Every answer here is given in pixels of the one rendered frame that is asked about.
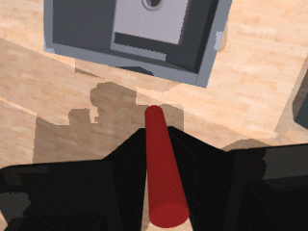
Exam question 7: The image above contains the red peg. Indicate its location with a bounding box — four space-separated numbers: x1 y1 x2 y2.
144 105 190 228

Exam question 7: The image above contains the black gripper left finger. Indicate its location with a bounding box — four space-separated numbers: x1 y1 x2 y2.
0 128 147 231

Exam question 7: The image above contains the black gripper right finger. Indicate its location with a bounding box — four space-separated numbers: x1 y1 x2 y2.
167 126 308 231

